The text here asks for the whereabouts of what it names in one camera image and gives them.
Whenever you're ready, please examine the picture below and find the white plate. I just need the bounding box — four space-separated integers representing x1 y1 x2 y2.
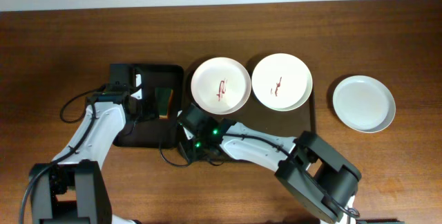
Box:
332 75 396 133
251 53 313 111
191 57 251 115

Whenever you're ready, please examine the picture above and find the small black tray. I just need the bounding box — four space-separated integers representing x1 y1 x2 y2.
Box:
113 64 184 148

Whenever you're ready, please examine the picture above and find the green orange sponge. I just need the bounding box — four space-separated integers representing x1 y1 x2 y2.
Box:
155 87 173 119

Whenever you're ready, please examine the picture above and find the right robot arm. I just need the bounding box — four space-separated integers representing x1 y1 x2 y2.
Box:
177 104 362 223

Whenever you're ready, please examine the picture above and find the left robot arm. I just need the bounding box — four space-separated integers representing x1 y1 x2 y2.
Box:
19 64 144 223

